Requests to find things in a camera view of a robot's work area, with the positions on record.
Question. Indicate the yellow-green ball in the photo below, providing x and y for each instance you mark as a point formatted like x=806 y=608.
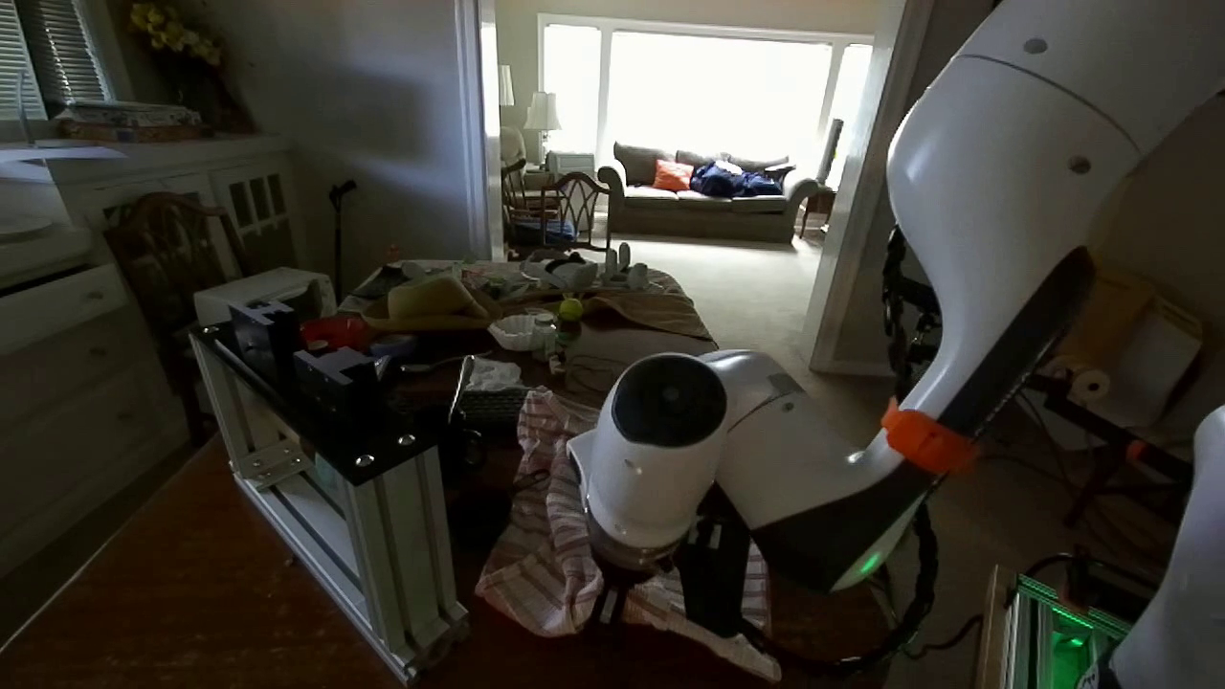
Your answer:
x=572 y=312

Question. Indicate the pink striped towel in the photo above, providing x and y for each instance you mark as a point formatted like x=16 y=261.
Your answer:
x=540 y=567

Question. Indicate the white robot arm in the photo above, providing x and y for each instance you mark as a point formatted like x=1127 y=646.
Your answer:
x=996 y=176

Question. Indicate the blue cushion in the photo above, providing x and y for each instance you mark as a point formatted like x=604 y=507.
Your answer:
x=723 y=176

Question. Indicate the white cabinet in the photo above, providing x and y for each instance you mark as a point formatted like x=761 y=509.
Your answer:
x=85 y=406

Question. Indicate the green lit control box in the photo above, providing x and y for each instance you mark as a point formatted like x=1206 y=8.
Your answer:
x=1041 y=639

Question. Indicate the aluminium frame stand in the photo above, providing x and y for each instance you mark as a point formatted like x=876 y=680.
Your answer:
x=363 y=509

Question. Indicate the dark sofa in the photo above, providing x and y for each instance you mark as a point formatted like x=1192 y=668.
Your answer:
x=642 y=207

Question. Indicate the yellow straw hat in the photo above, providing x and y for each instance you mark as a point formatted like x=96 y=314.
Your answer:
x=436 y=303

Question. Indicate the orange cushion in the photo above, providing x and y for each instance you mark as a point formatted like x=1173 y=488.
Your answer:
x=673 y=172

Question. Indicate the wooden chair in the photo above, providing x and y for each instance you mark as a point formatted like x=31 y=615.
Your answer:
x=551 y=211

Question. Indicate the white bowl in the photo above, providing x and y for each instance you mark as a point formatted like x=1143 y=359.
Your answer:
x=519 y=331

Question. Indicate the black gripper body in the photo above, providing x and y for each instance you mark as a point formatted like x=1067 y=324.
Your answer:
x=710 y=559

